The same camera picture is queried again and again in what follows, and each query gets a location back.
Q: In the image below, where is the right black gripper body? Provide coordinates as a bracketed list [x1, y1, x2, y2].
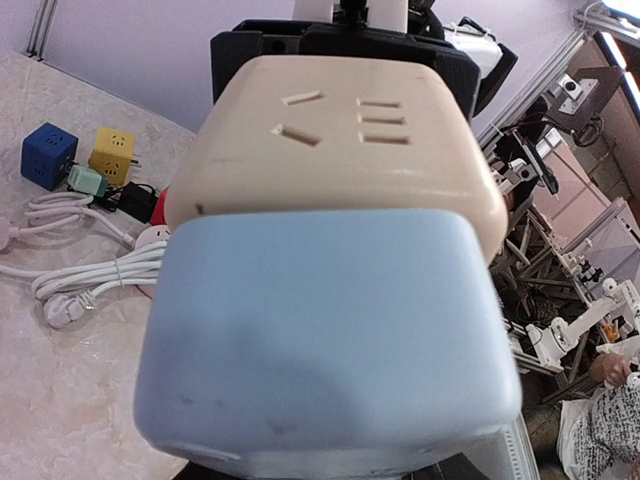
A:
[210, 19, 481, 119]

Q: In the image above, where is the beige cube socket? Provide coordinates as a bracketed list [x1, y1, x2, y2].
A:
[165, 56, 508, 260]

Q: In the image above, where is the yellow cube socket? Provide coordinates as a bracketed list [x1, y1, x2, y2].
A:
[88, 127, 136, 187]

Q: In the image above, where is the black plug adapter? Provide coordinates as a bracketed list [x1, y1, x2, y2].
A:
[98, 182, 158, 223]

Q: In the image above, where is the red cube socket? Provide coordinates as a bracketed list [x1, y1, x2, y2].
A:
[149, 188, 168, 226]

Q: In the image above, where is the white round socket base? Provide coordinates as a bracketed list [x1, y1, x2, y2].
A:
[134, 225, 171, 250]

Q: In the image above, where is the light green cube socket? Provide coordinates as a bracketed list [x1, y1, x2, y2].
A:
[67, 164, 109, 197]

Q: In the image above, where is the light blue cube socket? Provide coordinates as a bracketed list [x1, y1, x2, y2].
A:
[133, 209, 522, 479]

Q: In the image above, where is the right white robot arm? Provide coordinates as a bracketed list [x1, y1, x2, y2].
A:
[209, 1, 518, 119]

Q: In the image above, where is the white printed plastic bag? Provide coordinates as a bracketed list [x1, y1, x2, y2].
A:
[557, 373, 639, 479]

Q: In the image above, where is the left aluminium frame post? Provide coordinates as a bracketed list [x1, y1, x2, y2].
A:
[26, 0, 59, 61]

